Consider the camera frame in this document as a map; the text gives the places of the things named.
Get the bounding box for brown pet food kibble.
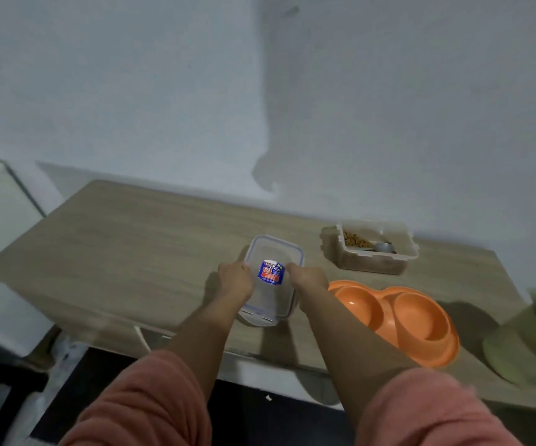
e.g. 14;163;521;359
342;231;376;251

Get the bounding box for clear plastic food container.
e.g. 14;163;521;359
237;308;296;328

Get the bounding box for clear plastic container lid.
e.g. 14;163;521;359
239;235;305;322

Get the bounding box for white open container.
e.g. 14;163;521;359
320;221;420;276

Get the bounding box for green pet feeder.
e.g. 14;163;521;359
482;286;536;391

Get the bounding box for person's right forearm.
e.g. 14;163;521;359
297;289;510;446

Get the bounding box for person's left forearm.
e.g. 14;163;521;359
59;292;245;446

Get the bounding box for person's right hand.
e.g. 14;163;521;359
285;263;330;307

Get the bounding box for person's left hand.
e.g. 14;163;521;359
216;261;255;302

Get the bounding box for wooden table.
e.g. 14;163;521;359
0;179;536;414

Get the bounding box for orange double pet bowl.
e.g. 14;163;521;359
327;280;461;369

